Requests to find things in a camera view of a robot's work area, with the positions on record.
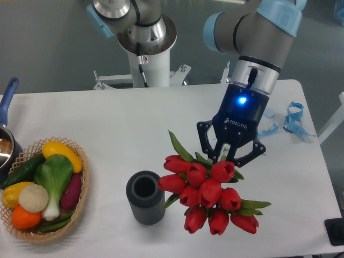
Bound woven wicker basket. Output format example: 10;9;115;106
1;137;90;243

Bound green bok choy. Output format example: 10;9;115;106
34;154;73;221

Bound orange fruit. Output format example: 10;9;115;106
11;206;41;230

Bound dark grey ribbed vase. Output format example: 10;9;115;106
126;170;165;225

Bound green pea pods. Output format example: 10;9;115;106
38;213;73;233

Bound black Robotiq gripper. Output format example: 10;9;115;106
196;83;269;167

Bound yellow bell pepper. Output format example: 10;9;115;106
2;182;33;208

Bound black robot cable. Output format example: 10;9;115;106
135;42;149;88

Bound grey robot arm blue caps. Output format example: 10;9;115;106
87;1;306;167

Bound small blue tape scrap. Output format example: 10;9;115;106
263;108;275;118

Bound red tulip bouquet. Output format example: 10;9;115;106
157;132;271;235

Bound purple sweet potato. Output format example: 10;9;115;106
60;173;82;210

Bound blue handled saucepan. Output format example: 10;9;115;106
1;77;23;182

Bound white metal base frame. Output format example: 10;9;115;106
92;61;232;91

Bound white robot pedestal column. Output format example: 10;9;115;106
126;49;170;88

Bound dark green cucumber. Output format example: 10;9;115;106
1;153;46;190

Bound black device at table edge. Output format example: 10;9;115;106
324;218;343;246

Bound blue tape piece near gripper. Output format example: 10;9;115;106
257;122;280;139

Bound blue torn tape strip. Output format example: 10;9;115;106
283;102;316;137

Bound white garlic bulb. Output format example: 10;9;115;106
18;184;49;213

